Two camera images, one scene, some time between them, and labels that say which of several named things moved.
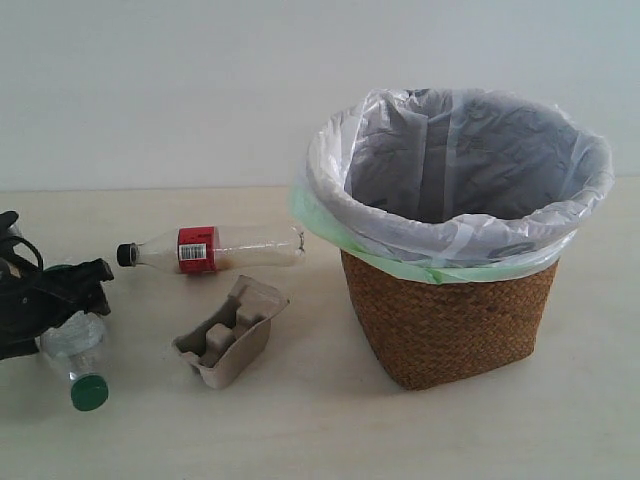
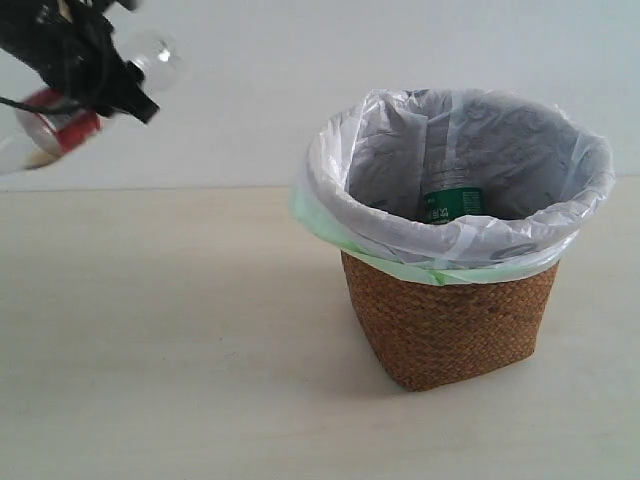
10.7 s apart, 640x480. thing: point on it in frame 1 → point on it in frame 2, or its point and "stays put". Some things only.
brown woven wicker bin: (428, 334) stays put
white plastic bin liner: (458, 177) stays put
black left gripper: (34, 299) → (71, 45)
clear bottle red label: (205, 249) → (156, 58)
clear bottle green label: (76, 343) → (453, 187)
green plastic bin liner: (305, 212) stays put
